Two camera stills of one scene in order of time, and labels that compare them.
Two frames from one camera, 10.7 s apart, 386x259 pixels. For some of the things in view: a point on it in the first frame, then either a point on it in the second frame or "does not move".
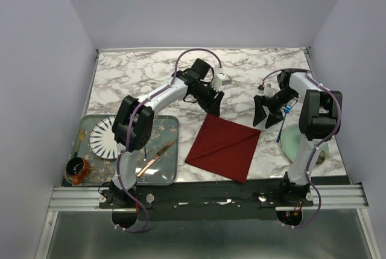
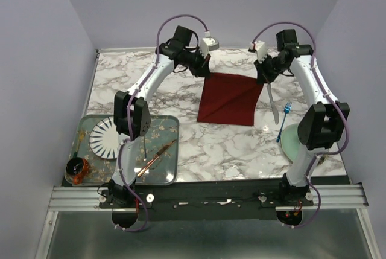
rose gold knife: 155,157 does not move
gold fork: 81,135 does not move
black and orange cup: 76,169 does not move
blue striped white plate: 102,139 does not move
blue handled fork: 286,110 does not move
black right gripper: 259,114 → 262,78
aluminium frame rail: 340,198 does not move
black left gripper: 212,106 → 201,69
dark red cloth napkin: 225,147 → 229,98
